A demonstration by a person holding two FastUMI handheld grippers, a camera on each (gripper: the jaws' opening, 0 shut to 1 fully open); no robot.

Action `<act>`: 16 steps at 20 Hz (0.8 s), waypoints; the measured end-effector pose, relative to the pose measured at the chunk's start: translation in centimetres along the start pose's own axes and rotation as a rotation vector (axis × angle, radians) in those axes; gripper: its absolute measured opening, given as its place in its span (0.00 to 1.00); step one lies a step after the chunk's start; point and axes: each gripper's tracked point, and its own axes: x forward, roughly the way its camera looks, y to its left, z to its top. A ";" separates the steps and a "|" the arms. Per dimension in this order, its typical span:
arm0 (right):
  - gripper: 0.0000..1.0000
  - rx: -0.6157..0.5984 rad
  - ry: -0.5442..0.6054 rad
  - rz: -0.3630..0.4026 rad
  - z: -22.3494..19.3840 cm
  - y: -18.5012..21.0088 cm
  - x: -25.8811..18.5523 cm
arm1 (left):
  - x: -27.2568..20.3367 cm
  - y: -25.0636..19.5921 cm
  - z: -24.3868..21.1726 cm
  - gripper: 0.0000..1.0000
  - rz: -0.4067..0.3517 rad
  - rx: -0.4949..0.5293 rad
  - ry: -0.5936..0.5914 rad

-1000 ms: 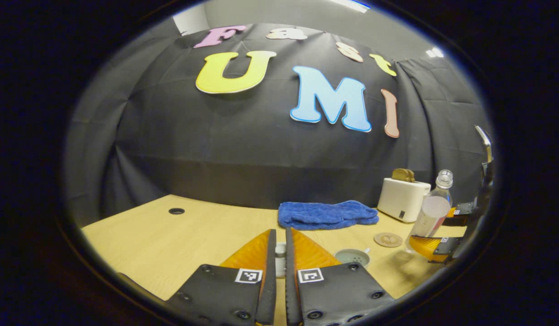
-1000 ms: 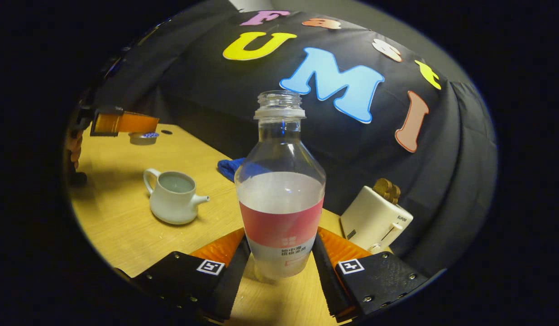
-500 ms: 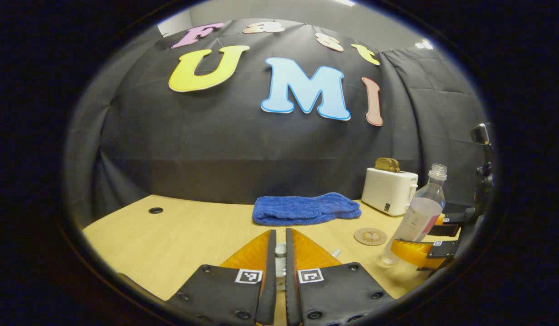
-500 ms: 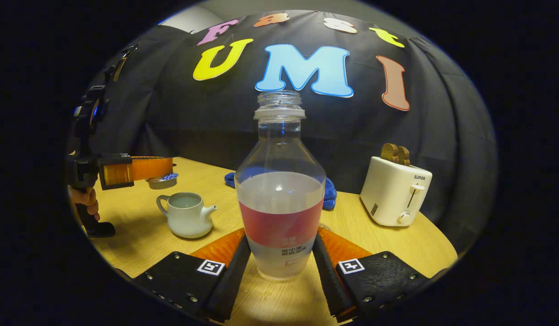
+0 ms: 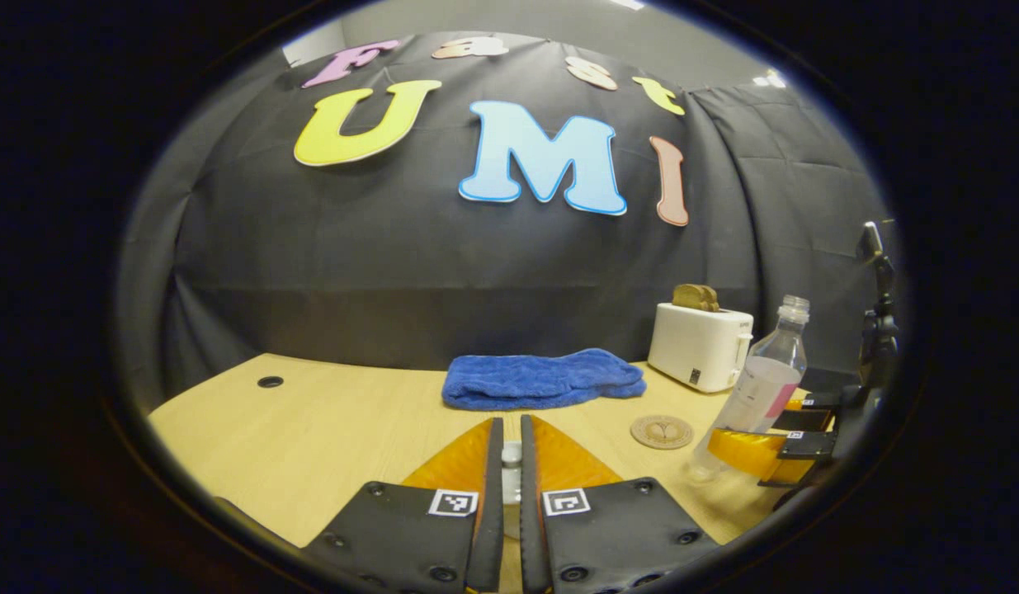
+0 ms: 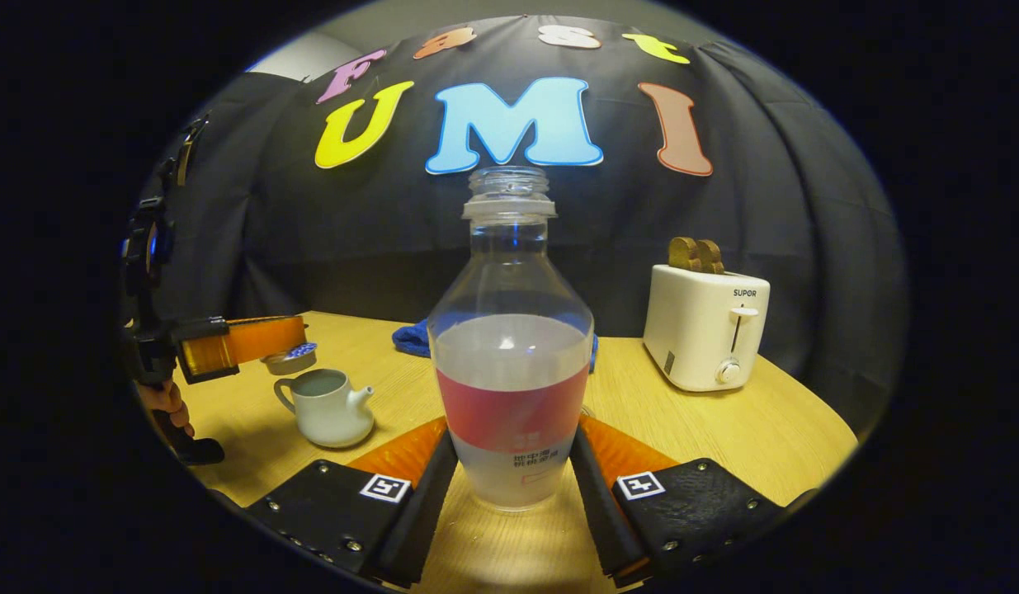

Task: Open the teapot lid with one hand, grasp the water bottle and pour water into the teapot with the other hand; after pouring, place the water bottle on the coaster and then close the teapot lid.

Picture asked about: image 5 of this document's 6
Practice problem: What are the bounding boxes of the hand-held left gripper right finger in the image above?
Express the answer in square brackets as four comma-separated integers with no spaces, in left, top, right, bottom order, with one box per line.
[519,414,720,594]

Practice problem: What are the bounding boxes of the blue towel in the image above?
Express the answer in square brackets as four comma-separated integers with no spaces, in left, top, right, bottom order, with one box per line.
[441,348,647,412]

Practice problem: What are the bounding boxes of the clear water bottle red label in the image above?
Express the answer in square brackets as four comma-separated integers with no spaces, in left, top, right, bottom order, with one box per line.
[688,295,810,483]

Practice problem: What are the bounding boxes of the round wooden coaster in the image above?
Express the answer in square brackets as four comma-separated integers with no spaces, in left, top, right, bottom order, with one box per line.
[630,414,695,450]

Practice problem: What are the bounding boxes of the black backdrop cloth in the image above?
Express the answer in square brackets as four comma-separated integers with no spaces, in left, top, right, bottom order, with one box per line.
[117,31,894,413]

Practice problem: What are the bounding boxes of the white toaster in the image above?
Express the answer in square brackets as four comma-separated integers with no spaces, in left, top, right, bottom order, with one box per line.
[647,302,755,394]

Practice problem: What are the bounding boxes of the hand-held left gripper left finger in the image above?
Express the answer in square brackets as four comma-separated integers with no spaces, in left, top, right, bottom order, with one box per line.
[299,417,506,594]

